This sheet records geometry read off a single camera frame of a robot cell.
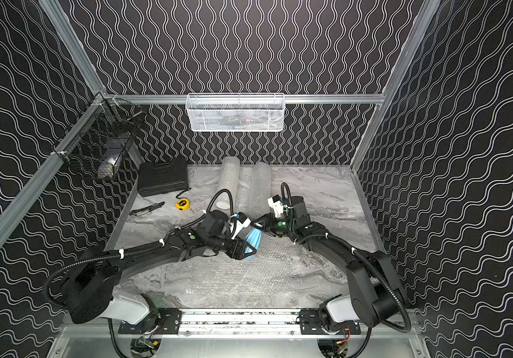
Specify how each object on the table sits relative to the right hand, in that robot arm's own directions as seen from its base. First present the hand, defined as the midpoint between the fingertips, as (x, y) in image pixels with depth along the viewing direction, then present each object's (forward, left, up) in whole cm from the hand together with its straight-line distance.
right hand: (253, 224), depth 82 cm
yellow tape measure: (+17, +34, -12) cm, 40 cm away
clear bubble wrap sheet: (-15, -6, -15) cm, 22 cm away
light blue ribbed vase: (-6, 0, +1) cm, 6 cm away
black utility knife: (+15, +51, -13) cm, 55 cm away
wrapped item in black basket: (+15, +56, +13) cm, 59 cm away
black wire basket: (+29, +64, +13) cm, 72 cm away
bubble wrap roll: (+23, -2, -5) cm, 23 cm away
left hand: (-8, +1, -1) cm, 8 cm away
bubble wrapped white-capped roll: (+29, +13, -7) cm, 32 cm away
